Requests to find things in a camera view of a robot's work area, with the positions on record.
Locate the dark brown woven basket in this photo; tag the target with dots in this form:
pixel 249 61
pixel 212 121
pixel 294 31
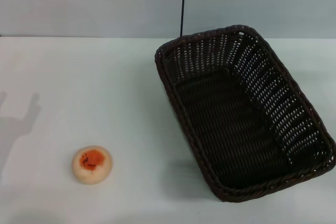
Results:
pixel 231 129

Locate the round bun with orange top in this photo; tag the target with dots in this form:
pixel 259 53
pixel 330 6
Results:
pixel 92 166

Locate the black vertical wall strip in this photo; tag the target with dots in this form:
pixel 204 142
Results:
pixel 182 3

